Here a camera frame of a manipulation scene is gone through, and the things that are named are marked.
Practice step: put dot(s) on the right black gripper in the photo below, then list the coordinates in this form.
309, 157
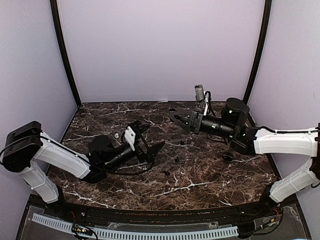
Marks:
195, 122

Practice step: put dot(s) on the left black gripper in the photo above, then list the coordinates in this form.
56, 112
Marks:
151, 151

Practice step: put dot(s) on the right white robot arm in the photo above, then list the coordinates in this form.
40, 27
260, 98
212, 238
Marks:
259, 141

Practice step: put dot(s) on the black closed charging case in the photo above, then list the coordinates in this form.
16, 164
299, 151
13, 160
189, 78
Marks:
228, 156

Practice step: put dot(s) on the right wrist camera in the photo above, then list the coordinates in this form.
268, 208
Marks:
202, 97

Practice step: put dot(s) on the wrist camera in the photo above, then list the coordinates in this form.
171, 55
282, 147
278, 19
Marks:
202, 97
134, 132

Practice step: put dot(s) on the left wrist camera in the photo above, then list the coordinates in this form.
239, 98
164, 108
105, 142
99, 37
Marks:
134, 132

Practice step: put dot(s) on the black front rail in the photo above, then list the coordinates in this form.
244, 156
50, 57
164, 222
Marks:
101, 215

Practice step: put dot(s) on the white slotted cable duct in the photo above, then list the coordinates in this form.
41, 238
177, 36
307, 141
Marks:
121, 231

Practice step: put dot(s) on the right black frame post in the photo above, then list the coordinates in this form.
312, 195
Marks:
259, 50

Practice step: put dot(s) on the black frame post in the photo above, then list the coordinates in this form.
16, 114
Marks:
259, 50
63, 51

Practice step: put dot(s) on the left black frame post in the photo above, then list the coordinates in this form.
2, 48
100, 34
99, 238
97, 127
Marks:
63, 51

